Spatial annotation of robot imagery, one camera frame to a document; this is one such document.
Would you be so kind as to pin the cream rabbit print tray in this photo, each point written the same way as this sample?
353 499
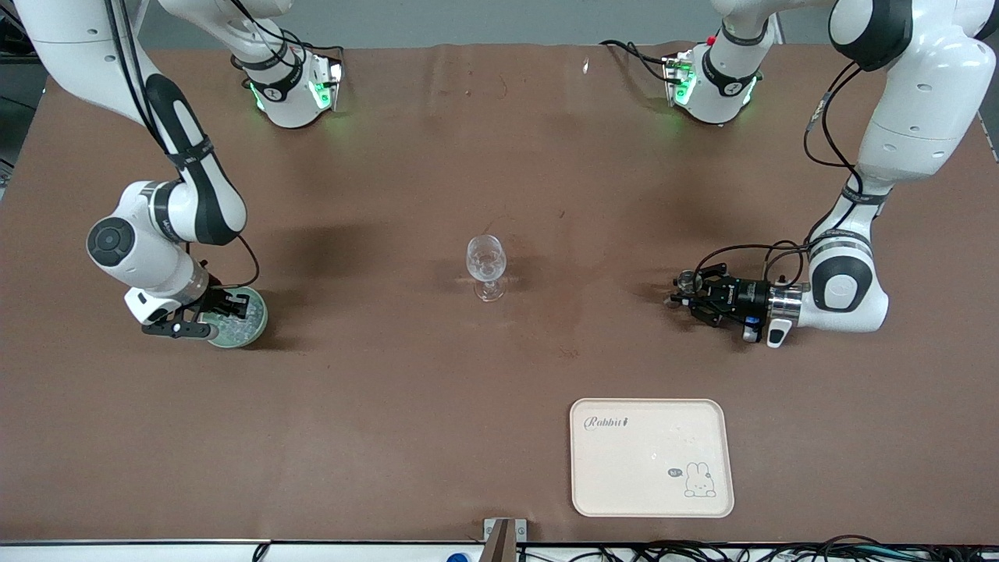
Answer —
648 468

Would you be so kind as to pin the metal double jigger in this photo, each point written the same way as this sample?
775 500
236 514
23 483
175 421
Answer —
685 282

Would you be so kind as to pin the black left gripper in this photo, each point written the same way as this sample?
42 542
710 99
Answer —
747 295

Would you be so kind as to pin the green ceramic bowl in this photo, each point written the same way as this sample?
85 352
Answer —
254 324

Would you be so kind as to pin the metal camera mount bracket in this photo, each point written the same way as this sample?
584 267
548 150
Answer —
505 538

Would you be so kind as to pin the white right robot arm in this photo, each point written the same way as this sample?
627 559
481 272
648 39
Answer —
195 195

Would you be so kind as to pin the clear stemmed wine glass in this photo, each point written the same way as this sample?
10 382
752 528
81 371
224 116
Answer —
486 265

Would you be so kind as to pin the brown table cover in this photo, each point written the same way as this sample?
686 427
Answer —
390 406

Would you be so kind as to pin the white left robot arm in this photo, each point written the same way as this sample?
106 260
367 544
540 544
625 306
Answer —
913 117

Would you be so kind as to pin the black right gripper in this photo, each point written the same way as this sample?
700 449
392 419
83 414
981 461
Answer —
218 300

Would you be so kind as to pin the clear ice cubes heap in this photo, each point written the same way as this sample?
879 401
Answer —
238 328

